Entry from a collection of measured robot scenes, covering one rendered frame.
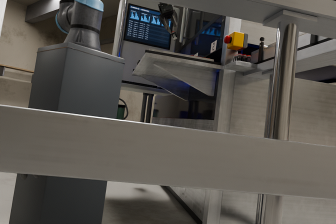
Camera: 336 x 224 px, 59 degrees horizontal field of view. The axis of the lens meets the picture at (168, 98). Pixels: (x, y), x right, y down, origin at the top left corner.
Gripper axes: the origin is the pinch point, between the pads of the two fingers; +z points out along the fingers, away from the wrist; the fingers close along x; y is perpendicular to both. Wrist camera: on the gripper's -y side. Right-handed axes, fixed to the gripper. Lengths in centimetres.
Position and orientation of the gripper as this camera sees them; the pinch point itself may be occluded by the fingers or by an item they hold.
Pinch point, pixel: (172, 31)
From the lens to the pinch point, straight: 164.3
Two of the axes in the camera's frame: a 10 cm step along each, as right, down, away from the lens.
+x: 9.5, -3.0, -0.7
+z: 2.9, 9.5, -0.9
